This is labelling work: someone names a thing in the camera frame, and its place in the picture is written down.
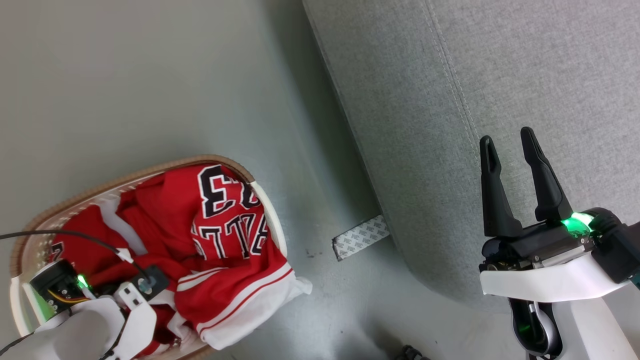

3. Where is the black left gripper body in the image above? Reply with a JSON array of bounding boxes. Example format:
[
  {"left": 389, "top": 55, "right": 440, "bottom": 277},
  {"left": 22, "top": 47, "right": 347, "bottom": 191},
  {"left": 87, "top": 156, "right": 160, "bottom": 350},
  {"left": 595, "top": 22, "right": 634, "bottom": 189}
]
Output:
[{"left": 29, "top": 259, "right": 92, "bottom": 314}]

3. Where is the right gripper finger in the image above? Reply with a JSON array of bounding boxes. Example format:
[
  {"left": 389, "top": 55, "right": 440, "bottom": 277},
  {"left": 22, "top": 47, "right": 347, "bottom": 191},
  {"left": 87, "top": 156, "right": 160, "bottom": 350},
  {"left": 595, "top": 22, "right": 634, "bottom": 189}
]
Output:
[
  {"left": 479, "top": 134, "right": 524, "bottom": 239},
  {"left": 520, "top": 126, "right": 574, "bottom": 224}
]

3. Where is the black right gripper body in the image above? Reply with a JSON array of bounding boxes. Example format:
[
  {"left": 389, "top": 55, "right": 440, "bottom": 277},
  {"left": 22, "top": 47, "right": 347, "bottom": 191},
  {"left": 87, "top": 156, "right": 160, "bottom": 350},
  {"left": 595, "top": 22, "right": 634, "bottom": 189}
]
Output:
[{"left": 479, "top": 212, "right": 597, "bottom": 273}]

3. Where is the red and white jersey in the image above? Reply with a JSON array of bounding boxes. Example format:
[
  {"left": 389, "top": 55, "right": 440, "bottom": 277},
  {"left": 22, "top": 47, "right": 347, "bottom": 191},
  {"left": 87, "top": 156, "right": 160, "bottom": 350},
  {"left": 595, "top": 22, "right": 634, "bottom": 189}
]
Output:
[{"left": 50, "top": 164, "right": 313, "bottom": 358}]

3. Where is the white basket with brown rim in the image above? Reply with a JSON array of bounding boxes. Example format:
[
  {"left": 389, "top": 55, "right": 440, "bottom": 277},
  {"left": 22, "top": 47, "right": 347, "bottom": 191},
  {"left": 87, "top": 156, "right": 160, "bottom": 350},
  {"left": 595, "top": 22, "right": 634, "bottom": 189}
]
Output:
[{"left": 9, "top": 154, "right": 289, "bottom": 360}]

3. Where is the grey fabric sofa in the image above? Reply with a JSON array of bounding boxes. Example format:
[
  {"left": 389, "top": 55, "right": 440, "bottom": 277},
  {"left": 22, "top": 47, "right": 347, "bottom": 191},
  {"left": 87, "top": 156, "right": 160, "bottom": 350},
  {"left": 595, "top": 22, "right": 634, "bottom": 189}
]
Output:
[{"left": 302, "top": 0, "right": 640, "bottom": 313}]

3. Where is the grey patterned tape strip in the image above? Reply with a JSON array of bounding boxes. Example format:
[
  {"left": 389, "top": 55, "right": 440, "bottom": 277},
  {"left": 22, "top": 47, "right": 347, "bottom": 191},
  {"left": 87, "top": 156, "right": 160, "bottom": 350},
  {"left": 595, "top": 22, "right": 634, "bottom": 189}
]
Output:
[{"left": 332, "top": 215, "right": 391, "bottom": 262}]

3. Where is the thin black cable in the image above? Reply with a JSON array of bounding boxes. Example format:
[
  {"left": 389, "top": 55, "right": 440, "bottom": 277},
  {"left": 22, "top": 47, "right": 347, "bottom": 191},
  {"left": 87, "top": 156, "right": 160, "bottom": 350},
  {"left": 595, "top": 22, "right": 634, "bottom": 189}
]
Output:
[{"left": 0, "top": 229, "right": 153, "bottom": 288}]

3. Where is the teal cable connector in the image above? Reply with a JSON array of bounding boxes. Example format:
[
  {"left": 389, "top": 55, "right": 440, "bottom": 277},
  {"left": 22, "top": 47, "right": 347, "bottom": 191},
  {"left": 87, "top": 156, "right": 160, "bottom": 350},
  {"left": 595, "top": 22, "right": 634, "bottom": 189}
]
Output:
[{"left": 132, "top": 265, "right": 170, "bottom": 296}]

